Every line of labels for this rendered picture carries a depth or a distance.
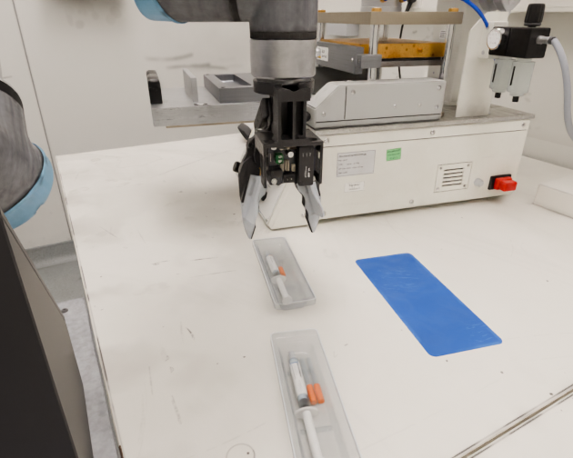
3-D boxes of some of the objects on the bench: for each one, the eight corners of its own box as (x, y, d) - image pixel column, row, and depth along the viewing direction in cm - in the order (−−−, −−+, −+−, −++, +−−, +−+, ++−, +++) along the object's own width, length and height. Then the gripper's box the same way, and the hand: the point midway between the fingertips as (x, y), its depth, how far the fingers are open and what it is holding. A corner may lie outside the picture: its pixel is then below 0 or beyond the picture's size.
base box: (422, 155, 122) (431, 92, 115) (524, 204, 90) (546, 122, 83) (235, 174, 108) (231, 103, 101) (276, 240, 76) (275, 144, 68)
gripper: (226, 87, 45) (236, 263, 54) (357, 83, 48) (346, 251, 57) (218, 77, 52) (228, 233, 61) (332, 74, 55) (326, 224, 64)
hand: (280, 226), depth 61 cm, fingers open, 8 cm apart
